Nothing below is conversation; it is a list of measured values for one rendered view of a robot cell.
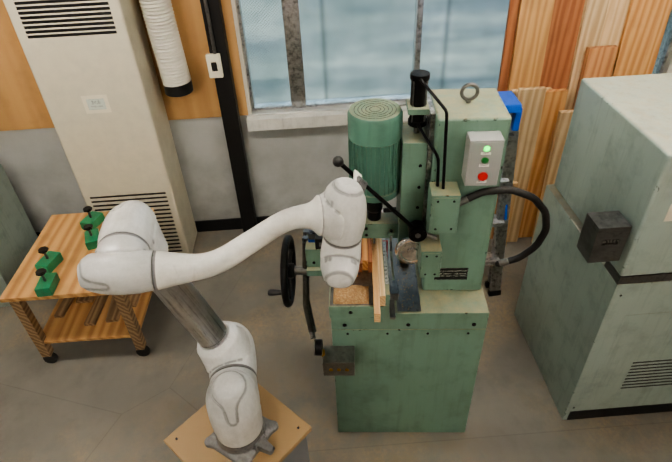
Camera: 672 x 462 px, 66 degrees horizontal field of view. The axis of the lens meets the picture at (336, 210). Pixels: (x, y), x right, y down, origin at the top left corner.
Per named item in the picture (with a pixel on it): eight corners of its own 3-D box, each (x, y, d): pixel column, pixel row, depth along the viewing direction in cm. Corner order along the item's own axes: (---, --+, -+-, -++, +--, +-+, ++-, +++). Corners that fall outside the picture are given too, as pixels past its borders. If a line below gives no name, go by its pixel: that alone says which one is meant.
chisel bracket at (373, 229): (360, 230, 196) (360, 212, 191) (397, 229, 196) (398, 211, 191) (360, 242, 190) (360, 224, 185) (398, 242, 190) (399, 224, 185)
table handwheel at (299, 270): (289, 269, 226) (282, 219, 207) (334, 269, 225) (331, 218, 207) (282, 322, 204) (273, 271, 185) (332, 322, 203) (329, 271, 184)
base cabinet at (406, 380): (339, 352, 271) (333, 251, 229) (450, 351, 269) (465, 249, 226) (337, 432, 235) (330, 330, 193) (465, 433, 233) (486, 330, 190)
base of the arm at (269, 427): (255, 479, 159) (252, 470, 155) (202, 444, 169) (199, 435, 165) (290, 431, 171) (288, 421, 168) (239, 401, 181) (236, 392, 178)
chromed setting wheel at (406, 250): (393, 260, 186) (394, 234, 178) (428, 260, 185) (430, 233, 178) (394, 266, 183) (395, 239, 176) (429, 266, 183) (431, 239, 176)
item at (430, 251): (416, 260, 185) (418, 234, 178) (436, 259, 185) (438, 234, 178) (419, 278, 178) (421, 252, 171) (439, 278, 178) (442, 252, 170)
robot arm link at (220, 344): (222, 402, 175) (221, 351, 193) (266, 384, 174) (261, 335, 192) (78, 249, 129) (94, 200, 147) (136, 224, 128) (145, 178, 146)
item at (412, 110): (405, 118, 168) (407, 68, 158) (429, 117, 168) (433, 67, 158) (407, 129, 162) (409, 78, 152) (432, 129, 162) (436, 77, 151)
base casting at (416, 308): (334, 251, 228) (334, 235, 223) (465, 250, 226) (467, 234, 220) (331, 330, 193) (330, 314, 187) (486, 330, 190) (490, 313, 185)
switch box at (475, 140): (460, 175, 163) (466, 130, 154) (492, 175, 163) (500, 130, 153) (464, 186, 158) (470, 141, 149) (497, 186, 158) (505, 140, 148)
